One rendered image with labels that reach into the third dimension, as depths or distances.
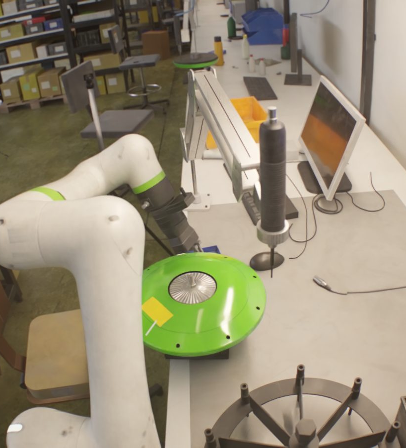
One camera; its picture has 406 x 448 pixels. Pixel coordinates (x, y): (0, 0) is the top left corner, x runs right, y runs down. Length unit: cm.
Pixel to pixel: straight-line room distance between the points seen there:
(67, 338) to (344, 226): 101
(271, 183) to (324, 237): 77
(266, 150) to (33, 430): 63
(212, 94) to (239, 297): 43
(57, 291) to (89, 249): 210
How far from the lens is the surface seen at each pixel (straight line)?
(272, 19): 409
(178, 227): 112
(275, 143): 59
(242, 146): 76
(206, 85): 96
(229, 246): 132
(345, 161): 140
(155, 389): 203
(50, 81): 635
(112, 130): 302
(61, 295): 271
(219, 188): 161
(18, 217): 71
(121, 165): 107
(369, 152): 193
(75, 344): 153
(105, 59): 619
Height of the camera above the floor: 172
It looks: 33 degrees down
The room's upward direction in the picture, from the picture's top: 7 degrees counter-clockwise
